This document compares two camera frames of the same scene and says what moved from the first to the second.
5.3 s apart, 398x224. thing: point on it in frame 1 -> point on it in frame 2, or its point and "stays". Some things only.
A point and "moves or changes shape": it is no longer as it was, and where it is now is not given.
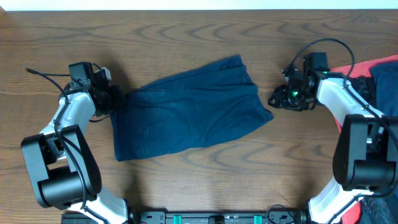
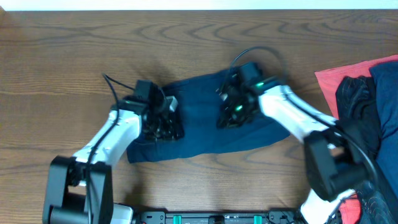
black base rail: (152, 217) stays
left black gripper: (119, 101) -> (173, 124)
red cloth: (361, 68) stays
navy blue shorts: (195, 109) moves or changes shape
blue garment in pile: (385, 76) stays
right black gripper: (283, 93) -> (225, 119)
